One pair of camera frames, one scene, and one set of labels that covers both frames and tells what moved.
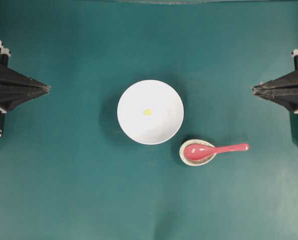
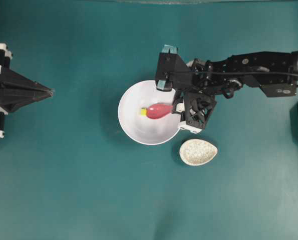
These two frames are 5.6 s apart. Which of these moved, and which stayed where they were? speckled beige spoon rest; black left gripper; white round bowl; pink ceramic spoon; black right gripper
Moved: pink ceramic spoon; black right gripper
Stayed: black left gripper; white round bowl; speckled beige spoon rest
